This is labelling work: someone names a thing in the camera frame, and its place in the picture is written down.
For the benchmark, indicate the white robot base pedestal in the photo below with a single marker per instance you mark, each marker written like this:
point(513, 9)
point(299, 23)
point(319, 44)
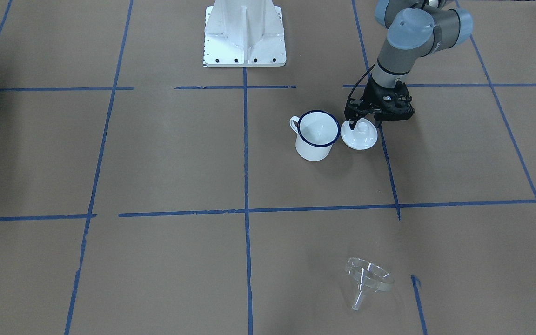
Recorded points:
point(244, 33)

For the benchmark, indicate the blue tape line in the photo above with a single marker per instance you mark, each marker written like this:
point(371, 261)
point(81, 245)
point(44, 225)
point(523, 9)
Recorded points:
point(505, 41)

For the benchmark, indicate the white ceramic lid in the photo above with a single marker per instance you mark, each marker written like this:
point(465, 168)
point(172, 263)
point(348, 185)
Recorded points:
point(362, 137)

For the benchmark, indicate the white enamel mug blue rim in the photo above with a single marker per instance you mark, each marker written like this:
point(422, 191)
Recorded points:
point(316, 132)

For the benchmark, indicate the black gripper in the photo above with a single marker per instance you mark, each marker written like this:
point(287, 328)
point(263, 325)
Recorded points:
point(370, 97)

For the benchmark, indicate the short blue tape piece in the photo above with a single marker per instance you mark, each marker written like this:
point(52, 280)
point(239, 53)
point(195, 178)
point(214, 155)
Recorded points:
point(416, 285)

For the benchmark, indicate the clear plastic funnel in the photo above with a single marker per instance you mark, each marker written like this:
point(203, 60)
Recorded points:
point(369, 279)

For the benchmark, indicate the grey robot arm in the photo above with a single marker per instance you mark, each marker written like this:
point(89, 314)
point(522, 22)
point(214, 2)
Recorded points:
point(415, 29)

